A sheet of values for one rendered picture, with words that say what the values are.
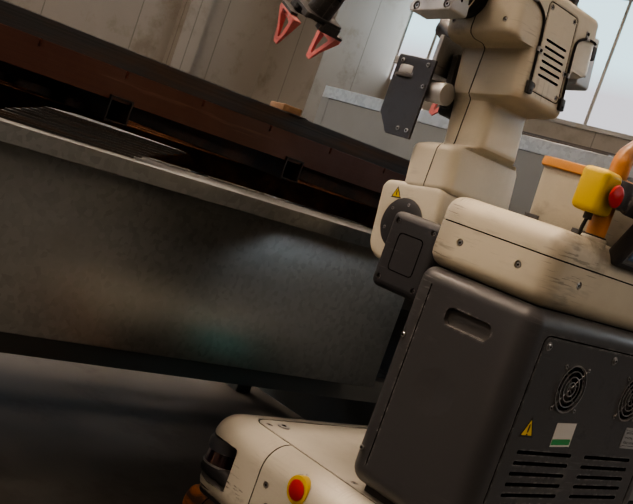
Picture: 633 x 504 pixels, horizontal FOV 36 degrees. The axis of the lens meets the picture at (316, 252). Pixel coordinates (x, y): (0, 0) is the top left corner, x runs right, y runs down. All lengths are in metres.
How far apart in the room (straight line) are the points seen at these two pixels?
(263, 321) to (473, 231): 0.72
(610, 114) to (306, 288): 9.40
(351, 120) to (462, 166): 1.42
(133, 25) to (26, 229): 10.62
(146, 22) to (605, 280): 11.10
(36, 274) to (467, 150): 0.84
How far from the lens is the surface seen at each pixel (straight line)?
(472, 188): 1.92
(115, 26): 12.28
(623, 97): 11.44
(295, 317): 2.22
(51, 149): 1.63
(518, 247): 1.54
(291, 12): 2.04
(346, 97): 3.32
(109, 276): 1.93
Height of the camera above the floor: 0.78
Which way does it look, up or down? 5 degrees down
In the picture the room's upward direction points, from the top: 20 degrees clockwise
